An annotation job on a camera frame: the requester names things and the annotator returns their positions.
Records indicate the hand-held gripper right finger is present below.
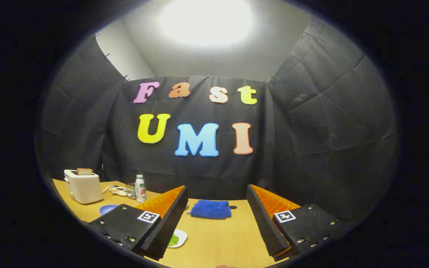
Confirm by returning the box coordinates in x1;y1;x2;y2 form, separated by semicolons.
247;184;343;262

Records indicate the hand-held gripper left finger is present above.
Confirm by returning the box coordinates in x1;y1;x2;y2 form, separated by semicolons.
87;185;189;261

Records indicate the white square dish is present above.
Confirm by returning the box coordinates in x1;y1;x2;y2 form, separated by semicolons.
167;229;188;248

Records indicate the white bottle with green cap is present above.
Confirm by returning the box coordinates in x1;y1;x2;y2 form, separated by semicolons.
135;175;147;203

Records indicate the blue towel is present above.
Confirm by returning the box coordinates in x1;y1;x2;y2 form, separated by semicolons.
187;200;232;219

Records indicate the blue plate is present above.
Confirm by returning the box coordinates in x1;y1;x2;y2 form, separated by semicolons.
99;204;120;216

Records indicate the black backdrop cloth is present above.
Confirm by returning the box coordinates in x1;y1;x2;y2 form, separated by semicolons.
38;19;399;224

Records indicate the white toaster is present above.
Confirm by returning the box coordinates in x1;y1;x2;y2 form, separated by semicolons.
64;169;104;204

